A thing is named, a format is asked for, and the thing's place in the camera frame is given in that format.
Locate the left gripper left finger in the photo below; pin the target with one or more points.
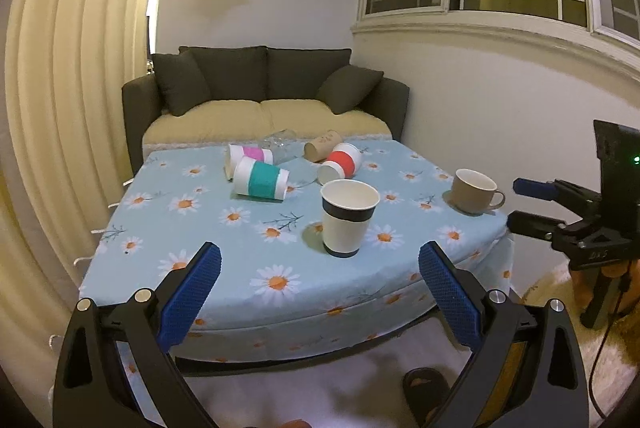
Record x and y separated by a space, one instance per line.
91 388

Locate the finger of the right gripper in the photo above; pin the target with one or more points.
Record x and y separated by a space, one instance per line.
537 188
533 225

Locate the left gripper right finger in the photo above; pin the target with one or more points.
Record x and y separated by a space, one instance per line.
525 368

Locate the black and white paper cup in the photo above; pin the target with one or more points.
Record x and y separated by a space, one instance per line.
347 208

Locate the red banded paper cup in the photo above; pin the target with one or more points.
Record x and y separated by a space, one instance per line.
342 163

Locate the brown kraft paper cup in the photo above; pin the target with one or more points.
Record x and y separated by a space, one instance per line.
319 148

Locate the clear glass cup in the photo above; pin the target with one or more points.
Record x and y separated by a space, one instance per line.
282 144

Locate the teal banded paper cup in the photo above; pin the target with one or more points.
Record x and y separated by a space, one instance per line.
259 180

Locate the pink banded paper cup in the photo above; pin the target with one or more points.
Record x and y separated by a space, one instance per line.
234 153

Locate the beige ceramic mug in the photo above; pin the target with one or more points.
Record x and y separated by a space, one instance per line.
475 193

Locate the black slipper right foot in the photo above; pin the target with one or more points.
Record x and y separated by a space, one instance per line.
425 390

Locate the blue daisy tablecloth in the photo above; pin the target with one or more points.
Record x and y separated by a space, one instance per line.
280 295

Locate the right dark throw pillow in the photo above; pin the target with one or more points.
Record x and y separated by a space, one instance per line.
344 89

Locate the dark throw pillow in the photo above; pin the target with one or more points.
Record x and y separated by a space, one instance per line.
181 81
344 89

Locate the beige sofa cover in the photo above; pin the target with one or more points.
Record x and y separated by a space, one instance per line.
240 121

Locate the dark grey sofa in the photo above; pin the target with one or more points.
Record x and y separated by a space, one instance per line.
258 74

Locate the left dark throw pillow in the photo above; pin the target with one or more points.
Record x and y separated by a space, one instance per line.
181 81

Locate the cream curtain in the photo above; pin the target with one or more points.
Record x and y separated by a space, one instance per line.
63 160

